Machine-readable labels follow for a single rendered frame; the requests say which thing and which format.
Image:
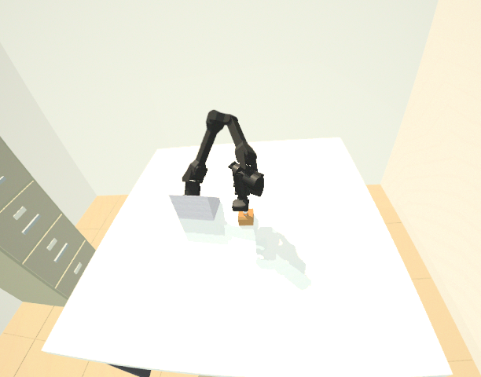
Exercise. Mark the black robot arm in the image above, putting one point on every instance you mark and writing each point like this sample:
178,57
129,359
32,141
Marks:
244,172

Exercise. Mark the tan rectangular block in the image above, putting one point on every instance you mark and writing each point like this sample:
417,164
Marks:
246,220

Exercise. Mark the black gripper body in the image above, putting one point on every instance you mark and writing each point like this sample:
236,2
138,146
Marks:
241,203

